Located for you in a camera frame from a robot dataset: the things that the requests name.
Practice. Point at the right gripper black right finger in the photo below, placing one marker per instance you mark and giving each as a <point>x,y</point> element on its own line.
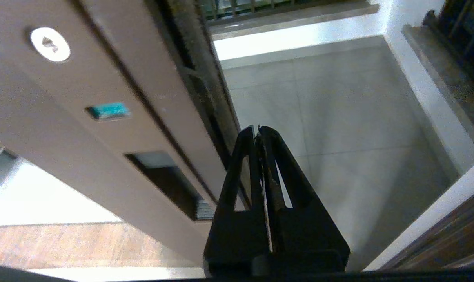
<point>303,231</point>

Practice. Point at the dark brown door jamb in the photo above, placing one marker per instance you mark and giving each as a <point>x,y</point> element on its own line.
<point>456,235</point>

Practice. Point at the recessed door pull latch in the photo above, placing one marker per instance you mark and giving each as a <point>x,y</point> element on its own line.
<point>170,184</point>

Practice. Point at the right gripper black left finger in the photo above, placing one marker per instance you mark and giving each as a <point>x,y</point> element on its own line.
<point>236,235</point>

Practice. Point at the teal brand label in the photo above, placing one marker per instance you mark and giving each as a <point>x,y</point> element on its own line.
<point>109,111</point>

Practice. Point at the brown-framed sliding glass door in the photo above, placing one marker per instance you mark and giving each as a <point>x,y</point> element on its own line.
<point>138,39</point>

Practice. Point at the silver plate screw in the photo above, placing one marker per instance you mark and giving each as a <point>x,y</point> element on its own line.
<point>49,44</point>

